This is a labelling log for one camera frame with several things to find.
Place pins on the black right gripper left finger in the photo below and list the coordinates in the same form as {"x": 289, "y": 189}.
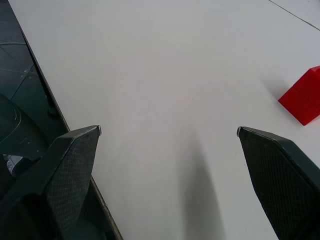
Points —
{"x": 67, "y": 175}

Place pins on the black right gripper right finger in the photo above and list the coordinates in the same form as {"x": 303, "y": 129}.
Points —
{"x": 282, "y": 185}

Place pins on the silver robot body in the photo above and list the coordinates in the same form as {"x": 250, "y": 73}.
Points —
{"x": 12, "y": 163}

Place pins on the red block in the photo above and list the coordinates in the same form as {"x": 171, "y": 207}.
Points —
{"x": 302, "y": 100}

